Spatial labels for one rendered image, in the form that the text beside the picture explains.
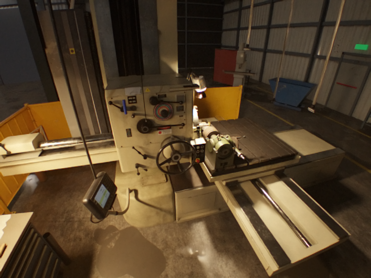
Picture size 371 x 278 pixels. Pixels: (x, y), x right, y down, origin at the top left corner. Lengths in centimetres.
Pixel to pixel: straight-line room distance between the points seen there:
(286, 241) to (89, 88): 256
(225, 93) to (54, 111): 391
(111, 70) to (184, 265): 239
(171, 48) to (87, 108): 120
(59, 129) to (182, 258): 362
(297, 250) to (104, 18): 284
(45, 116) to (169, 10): 341
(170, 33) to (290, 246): 244
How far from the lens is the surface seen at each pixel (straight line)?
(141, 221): 263
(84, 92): 230
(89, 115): 237
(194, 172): 254
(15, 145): 236
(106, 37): 217
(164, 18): 220
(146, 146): 176
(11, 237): 205
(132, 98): 156
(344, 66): 894
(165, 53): 219
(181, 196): 237
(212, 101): 451
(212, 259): 250
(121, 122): 164
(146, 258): 253
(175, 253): 252
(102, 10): 219
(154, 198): 231
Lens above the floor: 226
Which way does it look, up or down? 30 degrees down
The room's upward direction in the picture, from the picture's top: straight up
